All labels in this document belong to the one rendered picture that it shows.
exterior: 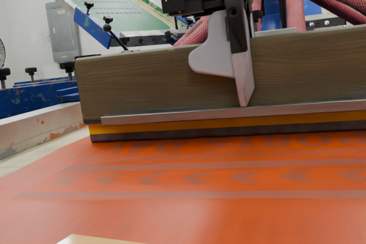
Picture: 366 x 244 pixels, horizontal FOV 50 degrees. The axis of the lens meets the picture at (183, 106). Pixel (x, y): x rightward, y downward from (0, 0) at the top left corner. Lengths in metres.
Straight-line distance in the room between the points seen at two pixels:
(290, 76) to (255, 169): 0.12
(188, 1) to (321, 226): 0.25
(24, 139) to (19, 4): 5.59
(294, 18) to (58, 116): 0.77
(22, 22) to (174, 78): 5.66
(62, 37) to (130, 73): 5.13
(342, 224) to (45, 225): 0.16
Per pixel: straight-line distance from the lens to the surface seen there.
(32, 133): 0.51
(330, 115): 0.41
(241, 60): 0.36
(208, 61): 0.38
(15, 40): 6.11
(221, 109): 0.39
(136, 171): 0.33
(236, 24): 0.36
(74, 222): 0.25
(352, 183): 0.27
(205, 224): 0.22
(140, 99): 0.43
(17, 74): 6.13
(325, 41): 0.39
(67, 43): 5.51
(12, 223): 0.27
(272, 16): 1.45
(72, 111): 0.59
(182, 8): 0.38
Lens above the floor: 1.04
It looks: 7 degrees down
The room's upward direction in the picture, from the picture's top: 6 degrees counter-clockwise
